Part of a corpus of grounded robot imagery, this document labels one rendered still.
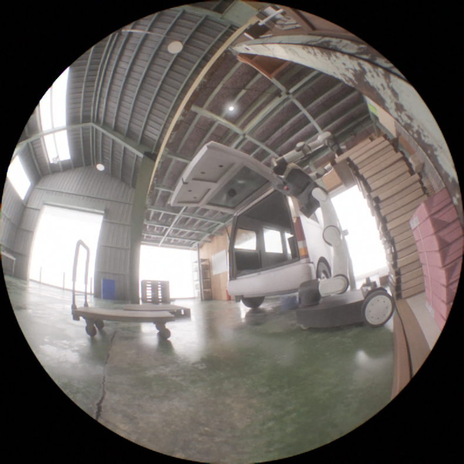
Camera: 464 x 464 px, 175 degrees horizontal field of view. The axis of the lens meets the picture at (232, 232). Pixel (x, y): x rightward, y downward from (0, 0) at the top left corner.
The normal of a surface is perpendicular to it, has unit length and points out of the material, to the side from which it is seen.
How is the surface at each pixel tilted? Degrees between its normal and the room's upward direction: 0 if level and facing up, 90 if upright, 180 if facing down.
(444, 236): 90
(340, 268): 90
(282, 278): 88
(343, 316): 90
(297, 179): 103
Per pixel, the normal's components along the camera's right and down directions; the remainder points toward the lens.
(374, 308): -0.70, -0.19
